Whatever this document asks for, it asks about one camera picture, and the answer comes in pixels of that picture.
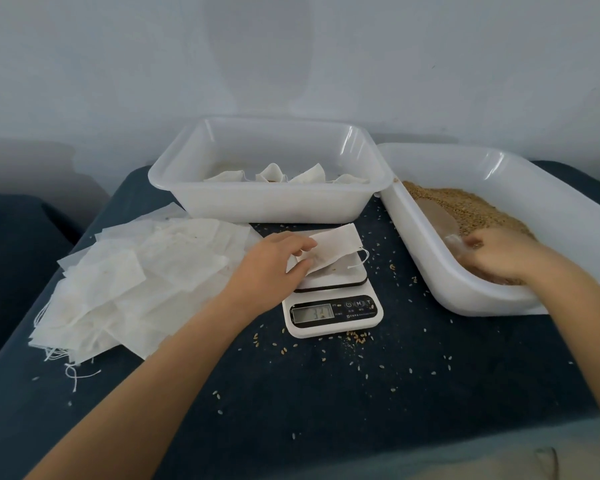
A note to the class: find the person's right hand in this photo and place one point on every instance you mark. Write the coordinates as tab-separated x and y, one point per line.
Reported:
505	255

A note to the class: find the person's left hand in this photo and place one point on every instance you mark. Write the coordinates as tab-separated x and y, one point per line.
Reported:
265	275

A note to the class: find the brown grain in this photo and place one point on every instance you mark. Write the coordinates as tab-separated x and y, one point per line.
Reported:
470	210

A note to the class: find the white plastic tub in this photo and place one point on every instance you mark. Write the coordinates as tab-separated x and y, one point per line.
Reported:
270	205

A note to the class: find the clear plastic scoop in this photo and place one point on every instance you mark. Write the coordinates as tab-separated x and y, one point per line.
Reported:
438	220

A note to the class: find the white tray of grain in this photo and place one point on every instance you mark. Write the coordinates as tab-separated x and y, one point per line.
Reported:
430	285

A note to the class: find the pile of white bags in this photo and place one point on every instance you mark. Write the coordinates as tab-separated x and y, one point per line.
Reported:
130	285

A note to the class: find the person's right forearm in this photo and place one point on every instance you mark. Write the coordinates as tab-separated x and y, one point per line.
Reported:
580	335

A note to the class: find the person's left forearm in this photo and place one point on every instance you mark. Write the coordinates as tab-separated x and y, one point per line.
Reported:
140	405

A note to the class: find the white digital kitchen scale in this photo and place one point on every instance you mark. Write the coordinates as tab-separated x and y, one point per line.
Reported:
330	313

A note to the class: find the dark blue tablecloth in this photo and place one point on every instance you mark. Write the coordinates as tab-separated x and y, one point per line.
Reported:
15	275
430	385

